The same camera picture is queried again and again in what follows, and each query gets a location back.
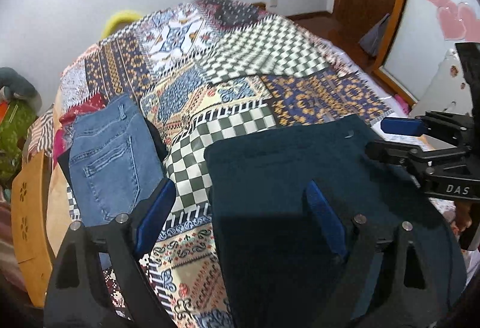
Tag dark teal fleece pant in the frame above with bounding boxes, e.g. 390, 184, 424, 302
204, 116, 466, 327

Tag folded black garment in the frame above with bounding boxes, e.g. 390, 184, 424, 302
57, 118, 168, 187

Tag folded blue denim jeans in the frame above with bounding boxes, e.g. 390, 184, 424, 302
68, 95, 164, 226

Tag beige floral fleece blanket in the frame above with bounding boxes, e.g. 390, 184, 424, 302
46, 90, 72, 257

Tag wooden bamboo lap desk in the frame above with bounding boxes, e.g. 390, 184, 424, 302
11, 151, 55, 308

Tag green camouflage bag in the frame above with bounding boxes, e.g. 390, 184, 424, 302
0, 99, 37, 188

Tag patchwork patterned bedspread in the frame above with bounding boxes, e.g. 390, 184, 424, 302
44, 0, 389, 327

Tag grey plush toy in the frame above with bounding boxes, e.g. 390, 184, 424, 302
0, 67, 41, 114

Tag yellow plush object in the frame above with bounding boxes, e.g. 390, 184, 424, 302
100, 10, 143, 40

